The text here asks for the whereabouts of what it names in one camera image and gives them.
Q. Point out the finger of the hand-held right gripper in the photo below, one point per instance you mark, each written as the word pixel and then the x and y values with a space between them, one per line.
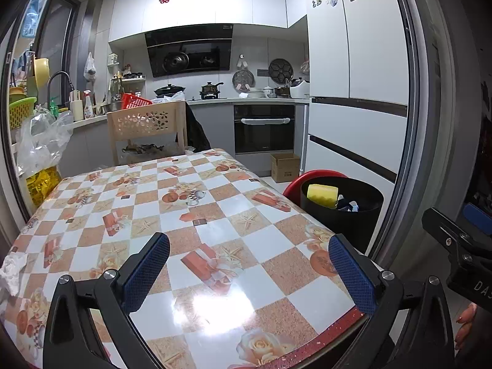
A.
pixel 478 214
pixel 447 234

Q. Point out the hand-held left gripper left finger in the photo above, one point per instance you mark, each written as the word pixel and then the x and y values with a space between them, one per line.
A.
pixel 144 273

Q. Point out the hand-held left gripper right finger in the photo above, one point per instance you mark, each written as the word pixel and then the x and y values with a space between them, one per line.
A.
pixel 351 273

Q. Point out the black trash bin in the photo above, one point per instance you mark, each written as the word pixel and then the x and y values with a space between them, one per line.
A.
pixel 342 230

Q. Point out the blue packet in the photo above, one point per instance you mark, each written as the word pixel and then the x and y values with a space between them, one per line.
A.
pixel 349 205

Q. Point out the yellow foam fruit net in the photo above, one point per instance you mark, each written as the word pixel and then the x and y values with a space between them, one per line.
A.
pixel 322 194

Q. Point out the person's right hand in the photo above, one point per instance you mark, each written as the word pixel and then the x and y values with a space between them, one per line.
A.
pixel 467 324

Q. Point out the checkered patterned tablecloth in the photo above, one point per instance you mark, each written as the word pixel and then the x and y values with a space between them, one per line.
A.
pixel 215 299

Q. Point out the red plastic stool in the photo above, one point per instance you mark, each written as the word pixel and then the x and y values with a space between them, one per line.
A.
pixel 294 190

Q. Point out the cardboard box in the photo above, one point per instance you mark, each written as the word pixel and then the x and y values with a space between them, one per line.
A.
pixel 285 169

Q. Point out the crumpled white tissue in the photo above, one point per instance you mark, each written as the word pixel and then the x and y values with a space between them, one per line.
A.
pixel 13 273

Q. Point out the yellow shiny packet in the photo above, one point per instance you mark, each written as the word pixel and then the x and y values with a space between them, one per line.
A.
pixel 43 184

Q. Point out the black garbage bag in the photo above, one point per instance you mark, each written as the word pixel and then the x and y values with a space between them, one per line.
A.
pixel 196 130

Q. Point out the beige perforated plastic cart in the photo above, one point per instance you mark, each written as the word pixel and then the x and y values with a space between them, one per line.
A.
pixel 146 121

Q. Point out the black built-in oven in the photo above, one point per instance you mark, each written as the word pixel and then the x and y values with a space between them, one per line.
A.
pixel 264 134

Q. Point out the clear plastic bag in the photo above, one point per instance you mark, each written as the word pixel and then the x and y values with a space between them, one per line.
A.
pixel 44 142

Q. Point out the red plastic basket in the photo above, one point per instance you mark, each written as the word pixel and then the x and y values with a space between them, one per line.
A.
pixel 134 101

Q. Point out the white spray bottle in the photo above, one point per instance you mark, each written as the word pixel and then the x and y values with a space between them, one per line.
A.
pixel 88 107

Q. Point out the black wok with lid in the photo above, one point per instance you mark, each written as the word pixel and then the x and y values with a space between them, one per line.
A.
pixel 169 90

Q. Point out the white rice cooker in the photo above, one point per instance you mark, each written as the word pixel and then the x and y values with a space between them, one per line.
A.
pixel 299 89

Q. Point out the white refrigerator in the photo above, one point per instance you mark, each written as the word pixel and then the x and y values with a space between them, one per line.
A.
pixel 369 53

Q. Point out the small steel pot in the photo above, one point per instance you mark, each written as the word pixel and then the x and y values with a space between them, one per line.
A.
pixel 282 91

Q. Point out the yellow plastic basket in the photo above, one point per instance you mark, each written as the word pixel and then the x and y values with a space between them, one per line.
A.
pixel 21 113

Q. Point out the hanging white plastic bag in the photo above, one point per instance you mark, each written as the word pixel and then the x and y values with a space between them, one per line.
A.
pixel 90 67

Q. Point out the black round baking pan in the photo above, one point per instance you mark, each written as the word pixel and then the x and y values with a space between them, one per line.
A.
pixel 280 69

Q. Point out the grey round steamer rack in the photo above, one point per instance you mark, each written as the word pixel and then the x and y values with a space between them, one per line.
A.
pixel 243 80

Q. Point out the black kitchen faucet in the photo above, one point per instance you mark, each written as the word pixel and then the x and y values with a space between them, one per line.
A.
pixel 57 73

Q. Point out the yellow plastic bowl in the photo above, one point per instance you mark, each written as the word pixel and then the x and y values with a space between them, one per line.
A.
pixel 41 71

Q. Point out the black range hood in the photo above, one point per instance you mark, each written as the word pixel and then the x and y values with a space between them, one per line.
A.
pixel 188 48

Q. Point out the white upper cabinets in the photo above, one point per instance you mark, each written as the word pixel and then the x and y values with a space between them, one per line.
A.
pixel 200 7

